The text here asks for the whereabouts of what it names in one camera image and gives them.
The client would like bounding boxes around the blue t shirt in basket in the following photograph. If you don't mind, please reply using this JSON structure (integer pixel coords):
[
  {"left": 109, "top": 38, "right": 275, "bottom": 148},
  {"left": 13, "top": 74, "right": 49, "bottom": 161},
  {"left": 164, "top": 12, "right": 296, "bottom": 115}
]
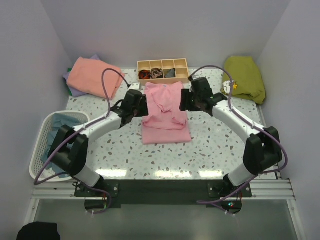
[{"left": 40, "top": 113, "right": 89, "bottom": 163}]

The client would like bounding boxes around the black object at bottom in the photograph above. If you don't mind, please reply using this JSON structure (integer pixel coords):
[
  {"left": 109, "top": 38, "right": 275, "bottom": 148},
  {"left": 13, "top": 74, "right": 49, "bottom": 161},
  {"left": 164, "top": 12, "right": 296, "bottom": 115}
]
[{"left": 16, "top": 221, "right": 61, "bottom": 240}]

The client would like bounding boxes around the folded lilac t shirt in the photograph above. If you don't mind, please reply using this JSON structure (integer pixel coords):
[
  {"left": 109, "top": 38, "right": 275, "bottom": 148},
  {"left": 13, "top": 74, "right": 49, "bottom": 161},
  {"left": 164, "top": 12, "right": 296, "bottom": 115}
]
[{"left": 62, "top": 54, "right": 100, "bottom": 98}]

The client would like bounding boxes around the wooden compartment tray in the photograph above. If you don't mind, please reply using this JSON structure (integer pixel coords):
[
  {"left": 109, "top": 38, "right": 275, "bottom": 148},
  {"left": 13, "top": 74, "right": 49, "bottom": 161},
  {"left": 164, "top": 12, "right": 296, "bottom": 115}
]
[{"left": 137, "top": 58, "right": 190, "bottom": 86}]

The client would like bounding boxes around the folded green t shirt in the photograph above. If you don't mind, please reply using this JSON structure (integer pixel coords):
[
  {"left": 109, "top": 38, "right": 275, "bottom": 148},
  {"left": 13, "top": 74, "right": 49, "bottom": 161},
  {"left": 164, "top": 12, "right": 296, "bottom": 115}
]
[{"left": 67, "top": 68, "right": 73, "bottom": 96}]

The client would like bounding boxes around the pink t shirt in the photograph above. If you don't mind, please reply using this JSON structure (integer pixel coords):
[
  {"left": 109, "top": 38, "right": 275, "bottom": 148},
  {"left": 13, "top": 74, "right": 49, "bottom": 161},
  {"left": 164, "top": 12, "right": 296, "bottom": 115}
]
[{"left": 141, "top": 82, "right": 192, "bottom": 145}]

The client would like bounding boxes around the olive snoopy t shirt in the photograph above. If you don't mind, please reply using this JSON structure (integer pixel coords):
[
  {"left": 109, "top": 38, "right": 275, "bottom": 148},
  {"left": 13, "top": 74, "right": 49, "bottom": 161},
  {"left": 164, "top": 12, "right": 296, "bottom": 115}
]
[{"left": 221, "top": 56, "right": 266, "bottom": 105}]

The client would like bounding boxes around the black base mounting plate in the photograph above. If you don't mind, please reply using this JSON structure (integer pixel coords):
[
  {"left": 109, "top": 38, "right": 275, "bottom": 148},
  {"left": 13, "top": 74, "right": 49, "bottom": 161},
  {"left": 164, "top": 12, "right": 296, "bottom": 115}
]
[{"left": 74, "top": 178, "right": 252, "bottom": 213}]

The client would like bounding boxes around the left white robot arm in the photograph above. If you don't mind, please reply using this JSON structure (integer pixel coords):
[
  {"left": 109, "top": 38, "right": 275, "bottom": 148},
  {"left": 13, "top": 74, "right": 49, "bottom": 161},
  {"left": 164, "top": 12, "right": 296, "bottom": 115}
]
[{"left": 48, "top": 89, "right": 149, "bottom": 196}]

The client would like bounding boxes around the orange black fabric roll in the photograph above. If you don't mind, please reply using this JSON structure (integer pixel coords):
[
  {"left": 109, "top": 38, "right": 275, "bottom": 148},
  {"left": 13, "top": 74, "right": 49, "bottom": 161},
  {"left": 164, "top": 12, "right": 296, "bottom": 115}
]
[{"left": 138, "top": 69, "right": 151, "bottom": 80}]

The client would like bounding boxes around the folded salmon t shirt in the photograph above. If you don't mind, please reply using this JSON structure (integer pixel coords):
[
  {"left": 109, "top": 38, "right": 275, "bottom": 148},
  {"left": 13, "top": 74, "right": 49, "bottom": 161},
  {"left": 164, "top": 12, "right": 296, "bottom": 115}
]
[{"left": 66, "top": 57, "right": 125, "bottom": 99}]

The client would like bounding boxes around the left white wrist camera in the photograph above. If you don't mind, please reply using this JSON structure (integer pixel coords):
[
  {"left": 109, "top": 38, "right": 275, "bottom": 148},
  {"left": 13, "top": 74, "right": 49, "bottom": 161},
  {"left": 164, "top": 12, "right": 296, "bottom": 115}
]
[{"left": 128, "top": 82, "right": 141, "bottom": 91}]

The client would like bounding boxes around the brown floral fabric roll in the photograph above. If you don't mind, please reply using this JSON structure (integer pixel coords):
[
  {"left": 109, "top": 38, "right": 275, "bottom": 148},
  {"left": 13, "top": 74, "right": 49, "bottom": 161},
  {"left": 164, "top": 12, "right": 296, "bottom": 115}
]
[{"left": 150, "top": 67, "right": 163, "bottom": 79}]

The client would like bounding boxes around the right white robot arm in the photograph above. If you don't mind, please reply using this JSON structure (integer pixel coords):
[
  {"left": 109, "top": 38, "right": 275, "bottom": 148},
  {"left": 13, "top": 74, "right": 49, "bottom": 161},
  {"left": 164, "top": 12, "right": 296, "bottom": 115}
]
[{"left": 179, "top": 77, "right": 283, "bottom": 197}]

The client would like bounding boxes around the white laundry basket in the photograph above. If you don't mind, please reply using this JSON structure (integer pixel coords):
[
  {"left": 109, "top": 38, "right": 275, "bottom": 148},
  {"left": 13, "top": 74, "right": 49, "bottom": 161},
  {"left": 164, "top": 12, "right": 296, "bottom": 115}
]
[{"left": 29, "top": 110, "right": 90, "bottom": 179}]

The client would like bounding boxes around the grey fabric piece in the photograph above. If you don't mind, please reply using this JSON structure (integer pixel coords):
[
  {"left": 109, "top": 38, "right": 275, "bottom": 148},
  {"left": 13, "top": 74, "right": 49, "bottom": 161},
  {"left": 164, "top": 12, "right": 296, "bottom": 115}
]
[{"left": 163, "top": 68, "right": 176, "bottom": 78}]

